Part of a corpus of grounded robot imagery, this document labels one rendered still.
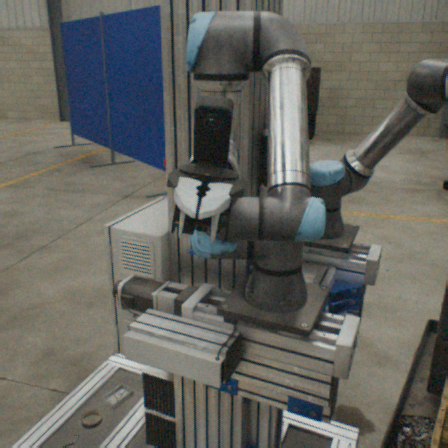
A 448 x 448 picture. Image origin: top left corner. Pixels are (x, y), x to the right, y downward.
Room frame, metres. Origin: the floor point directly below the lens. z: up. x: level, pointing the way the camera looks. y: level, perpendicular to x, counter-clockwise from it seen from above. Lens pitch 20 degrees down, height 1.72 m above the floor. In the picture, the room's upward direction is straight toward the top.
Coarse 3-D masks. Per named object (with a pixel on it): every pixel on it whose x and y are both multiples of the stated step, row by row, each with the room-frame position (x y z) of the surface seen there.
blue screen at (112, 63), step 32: (64, 32) 8.99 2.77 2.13; (96, 32) 7.70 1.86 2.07; (128, 32) 6.73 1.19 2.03; (160, 32) 5.97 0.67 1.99; (64, 64) 9.13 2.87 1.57; (96, 64) 7.79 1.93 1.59; (128, 64) 6.78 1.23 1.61; (160, 64) 6.00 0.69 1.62; (96, 96) 7.89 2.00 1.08; (128, 96) 6.83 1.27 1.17; (160, 96) 6.03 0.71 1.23; (96, 128) 8.00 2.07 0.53; (128, 128) 6.89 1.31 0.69; (160, 128) 6.06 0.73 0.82; (128, 160) 7.65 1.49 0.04; (160, 160) 6.09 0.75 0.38; (160, 192) 5.73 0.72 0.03
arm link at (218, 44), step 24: (192, 24) 0.96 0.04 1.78; (216, 24) 0.95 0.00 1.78; (240, 24) 0.95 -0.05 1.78; (192, 48) 0.95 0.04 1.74; (216, 48) 0.94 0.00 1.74; (240, 48) 0.94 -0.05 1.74; (192, 72) 1.00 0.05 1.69; (216, 72) 0.94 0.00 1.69; (240, 72) 0.96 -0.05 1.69; (216, 96) 0.96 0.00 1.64; (240, 96) 0.99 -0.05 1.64; (192, 240) 0.95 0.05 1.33; (240, 240) 0.94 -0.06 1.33
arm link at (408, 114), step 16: (400, 112) 1.38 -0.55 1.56; (416, 112) 1.36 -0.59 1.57; (432, 112) 1.34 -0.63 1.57; (384, 128) 1.41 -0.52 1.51; (400, 128) 1.38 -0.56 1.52; (368, 144) 1.45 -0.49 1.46; (384, 144) 1.42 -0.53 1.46; (352, 160) 1.47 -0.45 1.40; (368, 160) 1.45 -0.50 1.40; (352, 176) 1.46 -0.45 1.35; (368, 176) 1.47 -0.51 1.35; (352, 192) 1.54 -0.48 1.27
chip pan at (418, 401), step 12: (432, 336) 1.74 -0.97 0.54; (432, 348) 1.65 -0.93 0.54; (420, 360) 1.57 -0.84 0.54; (420, 372) 1.49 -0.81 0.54; (420, 384) 1.42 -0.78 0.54; (408, 396) 1.36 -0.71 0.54; (420, 396) 1.36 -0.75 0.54; (432, 396) 1.36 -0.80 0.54; (408, 408) 1.30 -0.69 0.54; (420, 408) 1.30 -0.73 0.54; (432, 408) 1.30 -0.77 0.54
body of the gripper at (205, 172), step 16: (192, 160) 0.63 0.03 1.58; (192, 176) 0.52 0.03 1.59; (208, 176) 0.53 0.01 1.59; (224, 176) 0.53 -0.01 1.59; (176, 208) 0.52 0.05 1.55; (176, 224) 0.55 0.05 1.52; (192, 224) 0.52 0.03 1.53; (208, 224) 0.53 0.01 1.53; (224, 224) 0.57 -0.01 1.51; (224, 240) 0.52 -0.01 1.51
